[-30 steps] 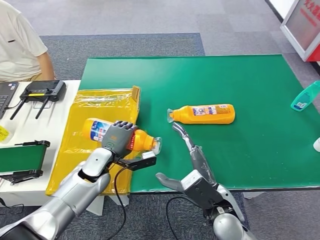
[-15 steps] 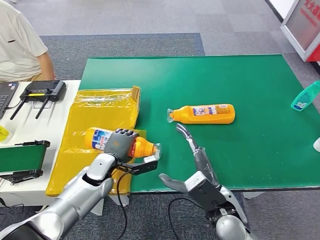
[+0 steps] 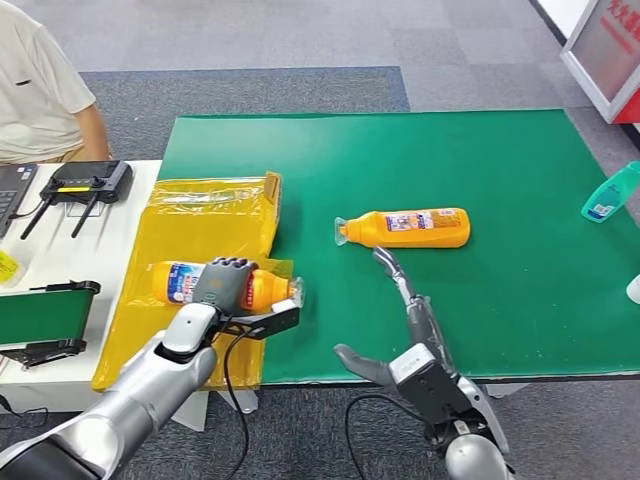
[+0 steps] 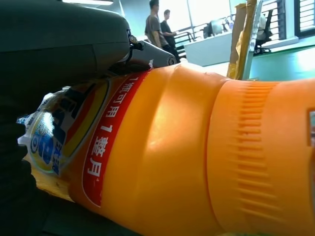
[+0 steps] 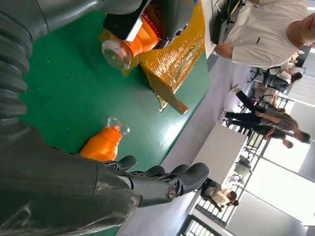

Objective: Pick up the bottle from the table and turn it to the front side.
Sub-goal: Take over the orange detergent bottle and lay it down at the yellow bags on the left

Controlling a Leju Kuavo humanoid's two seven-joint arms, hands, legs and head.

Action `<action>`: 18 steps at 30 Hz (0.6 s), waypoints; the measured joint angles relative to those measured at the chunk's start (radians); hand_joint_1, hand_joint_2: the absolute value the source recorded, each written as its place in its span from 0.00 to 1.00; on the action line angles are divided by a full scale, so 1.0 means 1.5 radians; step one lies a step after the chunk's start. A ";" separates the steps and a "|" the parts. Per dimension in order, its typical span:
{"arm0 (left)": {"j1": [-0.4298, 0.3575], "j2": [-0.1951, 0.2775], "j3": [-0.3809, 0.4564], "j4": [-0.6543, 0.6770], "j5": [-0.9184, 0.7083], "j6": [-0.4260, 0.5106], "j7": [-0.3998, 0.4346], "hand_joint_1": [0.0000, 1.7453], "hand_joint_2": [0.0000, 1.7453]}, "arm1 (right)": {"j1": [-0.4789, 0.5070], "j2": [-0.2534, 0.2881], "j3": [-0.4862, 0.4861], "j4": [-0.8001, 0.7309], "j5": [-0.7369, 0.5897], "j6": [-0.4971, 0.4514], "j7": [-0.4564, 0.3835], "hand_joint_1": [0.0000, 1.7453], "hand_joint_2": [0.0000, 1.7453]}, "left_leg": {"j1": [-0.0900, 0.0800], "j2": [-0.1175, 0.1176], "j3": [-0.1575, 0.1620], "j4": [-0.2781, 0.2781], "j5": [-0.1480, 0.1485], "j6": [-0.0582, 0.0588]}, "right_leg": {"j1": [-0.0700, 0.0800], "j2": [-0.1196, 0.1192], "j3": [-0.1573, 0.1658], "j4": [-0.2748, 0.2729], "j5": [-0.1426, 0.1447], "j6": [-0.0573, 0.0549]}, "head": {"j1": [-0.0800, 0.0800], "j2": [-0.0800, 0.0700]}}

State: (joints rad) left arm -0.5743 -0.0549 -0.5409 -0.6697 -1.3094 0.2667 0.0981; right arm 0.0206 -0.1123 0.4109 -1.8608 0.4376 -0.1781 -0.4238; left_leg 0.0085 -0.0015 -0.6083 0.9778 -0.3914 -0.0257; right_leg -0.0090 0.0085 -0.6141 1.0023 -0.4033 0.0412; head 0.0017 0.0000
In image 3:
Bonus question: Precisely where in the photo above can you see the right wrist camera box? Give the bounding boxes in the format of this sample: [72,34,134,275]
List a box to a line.
[389,343,473,425]

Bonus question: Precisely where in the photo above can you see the white red sign stand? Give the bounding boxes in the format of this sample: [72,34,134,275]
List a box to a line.
[559,0,640,126]

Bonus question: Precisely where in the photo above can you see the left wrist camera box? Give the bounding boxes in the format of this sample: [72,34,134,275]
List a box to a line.
[220,299,301,342]

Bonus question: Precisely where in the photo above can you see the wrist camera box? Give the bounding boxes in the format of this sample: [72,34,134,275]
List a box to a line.
[220,299,301,342]
[389,343,473,425]

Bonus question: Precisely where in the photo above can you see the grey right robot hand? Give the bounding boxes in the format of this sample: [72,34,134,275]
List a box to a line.
[334,246,456,389]

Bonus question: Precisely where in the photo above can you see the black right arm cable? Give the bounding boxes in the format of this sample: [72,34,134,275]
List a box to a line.
[343,393,432,480]

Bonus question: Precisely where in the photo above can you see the green table mat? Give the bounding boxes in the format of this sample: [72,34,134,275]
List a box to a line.
[157,109,640,389]

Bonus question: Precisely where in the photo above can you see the orange bottle with clear cap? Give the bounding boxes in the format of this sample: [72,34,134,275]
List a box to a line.
[151,261,305,314]
[334,207,472,250]

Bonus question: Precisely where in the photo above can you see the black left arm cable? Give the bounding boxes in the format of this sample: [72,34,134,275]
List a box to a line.
[222,324,266,480]

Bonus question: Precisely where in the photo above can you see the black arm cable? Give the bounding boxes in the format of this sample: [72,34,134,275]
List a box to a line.
[343,393,432,480]
[222,324,266,480]

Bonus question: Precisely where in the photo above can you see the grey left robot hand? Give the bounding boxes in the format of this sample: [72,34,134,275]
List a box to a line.
[192,256,258,317]

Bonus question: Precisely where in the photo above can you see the black controller with antennas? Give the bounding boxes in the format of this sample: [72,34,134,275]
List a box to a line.
[20,160,134,242]

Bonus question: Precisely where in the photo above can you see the teal plastic bottle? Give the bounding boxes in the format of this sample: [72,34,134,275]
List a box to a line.
[580,161,640,225]

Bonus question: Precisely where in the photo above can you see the green belt conveyor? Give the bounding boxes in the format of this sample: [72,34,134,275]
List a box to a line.
[0,281,102,371]

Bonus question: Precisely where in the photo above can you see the grey laptop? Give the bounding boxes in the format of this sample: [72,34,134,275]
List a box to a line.
[0,163,39,240]

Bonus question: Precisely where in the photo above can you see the yellow plastic wrapped box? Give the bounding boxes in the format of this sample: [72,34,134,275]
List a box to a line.
[91,172,295,393]

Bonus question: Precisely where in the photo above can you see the yellow label card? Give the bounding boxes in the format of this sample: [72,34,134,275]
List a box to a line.
[0,250,23,289]

